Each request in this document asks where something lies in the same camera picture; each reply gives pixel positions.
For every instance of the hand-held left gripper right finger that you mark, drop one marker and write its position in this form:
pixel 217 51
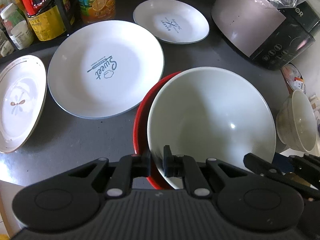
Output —
pixel 167 165

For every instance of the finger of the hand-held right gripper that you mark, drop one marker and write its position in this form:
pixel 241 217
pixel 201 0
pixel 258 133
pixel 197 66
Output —
pixel 283 163
pixel 260 166

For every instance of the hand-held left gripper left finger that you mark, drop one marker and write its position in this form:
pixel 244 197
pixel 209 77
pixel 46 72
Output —
pixel 146 166

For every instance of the red bowl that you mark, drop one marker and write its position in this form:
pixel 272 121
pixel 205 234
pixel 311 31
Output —
pixel 141 120

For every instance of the large white bowl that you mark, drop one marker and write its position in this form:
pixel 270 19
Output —
pixel 207 117

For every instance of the large white printed plate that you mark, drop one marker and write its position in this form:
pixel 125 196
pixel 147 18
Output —
pixel 105 67

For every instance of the small white printed plate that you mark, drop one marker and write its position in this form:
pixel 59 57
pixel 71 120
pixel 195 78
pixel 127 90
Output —
pixel 172 21

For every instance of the small beige bowl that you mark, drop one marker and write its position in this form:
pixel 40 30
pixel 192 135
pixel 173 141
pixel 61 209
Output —
pixel 300 120

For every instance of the printed snack packet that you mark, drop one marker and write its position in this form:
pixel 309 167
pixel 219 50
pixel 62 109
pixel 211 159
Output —
pixel 292 76

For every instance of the oval flower-pattern plate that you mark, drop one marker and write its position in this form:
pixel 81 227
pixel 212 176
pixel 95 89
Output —
pixel 20 105

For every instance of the rice cooker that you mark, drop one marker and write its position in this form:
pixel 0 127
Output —
pixel 250 17

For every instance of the white-cap clear jar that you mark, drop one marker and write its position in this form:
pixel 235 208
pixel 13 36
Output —
pixel 18 32

